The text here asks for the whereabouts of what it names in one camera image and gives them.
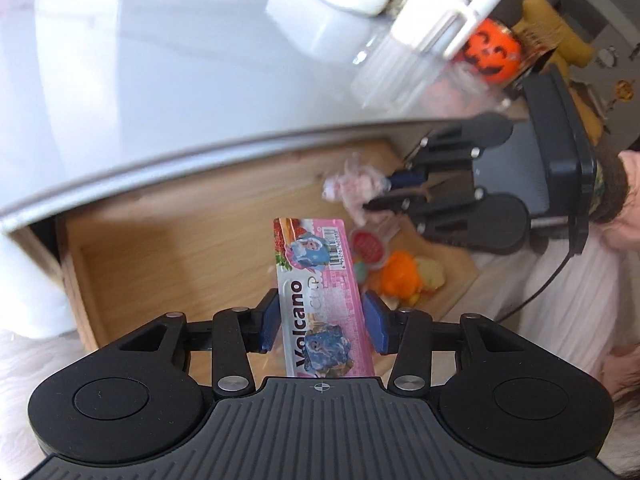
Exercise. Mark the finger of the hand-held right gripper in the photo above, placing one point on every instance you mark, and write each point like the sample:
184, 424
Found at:
445, 215
440, 160

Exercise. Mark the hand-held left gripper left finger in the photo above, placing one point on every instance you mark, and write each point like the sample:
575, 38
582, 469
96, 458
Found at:
268, 322

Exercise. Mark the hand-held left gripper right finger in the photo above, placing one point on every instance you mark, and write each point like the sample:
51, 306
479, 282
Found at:
376, 325

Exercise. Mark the pink snack packet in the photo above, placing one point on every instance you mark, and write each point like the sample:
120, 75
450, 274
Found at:
325, 300

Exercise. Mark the orange plastic pumpkin shell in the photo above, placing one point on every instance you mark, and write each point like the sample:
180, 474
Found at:
400, 272

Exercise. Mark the pink white candy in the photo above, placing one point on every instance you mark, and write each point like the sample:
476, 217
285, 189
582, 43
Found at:
350, 187

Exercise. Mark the wooden drawer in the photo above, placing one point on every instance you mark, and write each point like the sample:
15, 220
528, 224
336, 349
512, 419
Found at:
190, 240

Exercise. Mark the person's right forearm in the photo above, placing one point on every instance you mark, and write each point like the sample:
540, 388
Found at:
617, 185

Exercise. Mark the red round jelly cup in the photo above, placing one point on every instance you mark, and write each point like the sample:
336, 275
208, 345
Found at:
369, 246

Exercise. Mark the orange pumpkin ball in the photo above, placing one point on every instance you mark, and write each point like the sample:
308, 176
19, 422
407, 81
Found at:
492, 52

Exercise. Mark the yellow plush toy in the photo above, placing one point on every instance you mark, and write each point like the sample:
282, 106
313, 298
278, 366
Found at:
570, 40

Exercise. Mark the person's pale pink clothing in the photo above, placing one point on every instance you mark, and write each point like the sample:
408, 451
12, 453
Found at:
575, 320

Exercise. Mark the white desk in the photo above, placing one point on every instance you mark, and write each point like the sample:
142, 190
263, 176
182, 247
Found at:
30, 282

